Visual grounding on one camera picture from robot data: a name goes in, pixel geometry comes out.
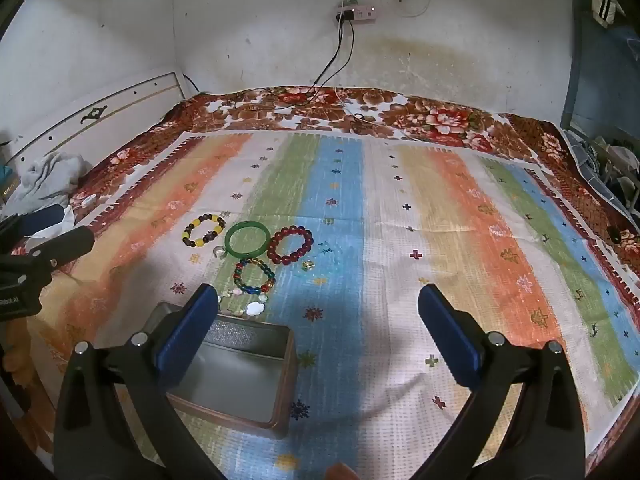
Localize light blue clear bracelet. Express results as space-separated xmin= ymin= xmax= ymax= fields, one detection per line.
xmin=317 ymin=240 xmax=347 ymax=274

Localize black power cables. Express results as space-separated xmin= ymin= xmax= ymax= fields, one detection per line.
xmin=272 ymin=19 xmax=357 ymax=109

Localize white bed headboard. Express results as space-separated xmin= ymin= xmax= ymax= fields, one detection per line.
xmin=0 ymin=71 xmax=184 ymax=196

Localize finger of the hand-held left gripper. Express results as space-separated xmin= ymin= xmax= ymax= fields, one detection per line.
xmin=0 ymin=205 xmax=66 ymax=243
xmin=25 ymin=226 xmax=96 ymax=275

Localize small dark round object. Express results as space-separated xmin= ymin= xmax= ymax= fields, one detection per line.
xmin=606 ymin=227 xmax=640 ymax=257

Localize thin white cable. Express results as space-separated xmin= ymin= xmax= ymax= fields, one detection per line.
xmin=338 ymin=87 xmax=392 ymax=135

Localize yellow and brown bead bracelet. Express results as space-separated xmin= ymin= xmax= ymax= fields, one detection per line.
xmin=181 ymin=214 xmax=227 ymax=251

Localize rectangular metal tin box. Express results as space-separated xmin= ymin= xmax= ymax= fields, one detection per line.
xmin=142 ymin=301 xmax=297 ymax=440

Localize white shell bracelet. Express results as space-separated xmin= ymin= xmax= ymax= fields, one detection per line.
xmin=215 ymin=287 xmax=269 ymax=317

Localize multicolour glass bead bracelet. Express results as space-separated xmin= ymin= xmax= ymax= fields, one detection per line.
xmin=233 ymin=257 xmax=277 ymax=297

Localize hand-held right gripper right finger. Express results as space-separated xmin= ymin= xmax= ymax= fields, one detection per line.
xmin=407 ymin=284 xmax=588 ymax=480

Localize white crumpled paper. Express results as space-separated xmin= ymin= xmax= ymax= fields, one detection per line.
xmin=37 ymin=205 xmax=77 ymax=239

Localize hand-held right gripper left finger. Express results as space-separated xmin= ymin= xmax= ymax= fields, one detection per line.
xmin=52 ymin=282 xmax=227 ymax=480

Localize grey crumpled cloth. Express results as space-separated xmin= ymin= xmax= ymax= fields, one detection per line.
xmin=2 ymin=152 xmax=94 ymax=221

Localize dark red bead bracelet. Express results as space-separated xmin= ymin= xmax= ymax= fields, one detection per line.
xmin=266 ymin=226 xmax=315 ymax=266

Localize white power strip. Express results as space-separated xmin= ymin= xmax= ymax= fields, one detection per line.
xmin=335 ymin=4 xmax=377 ymax=24

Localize striped colourful mat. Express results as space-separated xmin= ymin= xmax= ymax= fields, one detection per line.
xmin=27 ymin=130 xmax=640 ymax=480

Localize blue curtain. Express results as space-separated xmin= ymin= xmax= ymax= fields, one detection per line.
xmin=559 ymin=0 xmax=640 ymax=137

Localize green jade bangle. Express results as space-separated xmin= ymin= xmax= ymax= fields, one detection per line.
xmin=224 ymin=221 xmax=271 ymax=260

